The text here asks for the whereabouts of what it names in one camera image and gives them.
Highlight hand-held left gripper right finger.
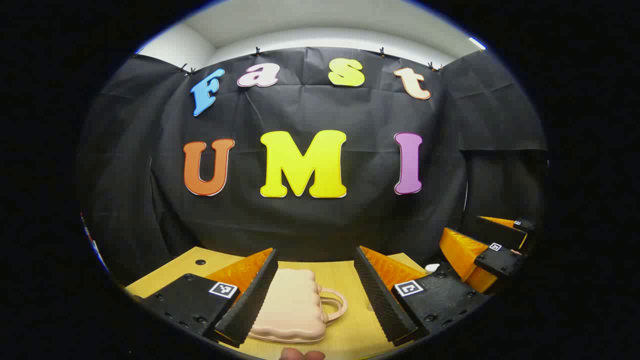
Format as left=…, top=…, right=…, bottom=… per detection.
left=354, top=245, right=492, bottom=348

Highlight black backdrop cloth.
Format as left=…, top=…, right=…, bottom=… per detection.
left=77, top=46, right=548, bottom=286

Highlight pink suitcase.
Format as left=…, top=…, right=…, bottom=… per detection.
left=248, top=268, right=348, bottom=344

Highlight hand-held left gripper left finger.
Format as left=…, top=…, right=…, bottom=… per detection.
left=131, top=247, right=280, bottom=349

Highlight white device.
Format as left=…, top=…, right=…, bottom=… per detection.
left=93, top=242, right=110, bottom=273

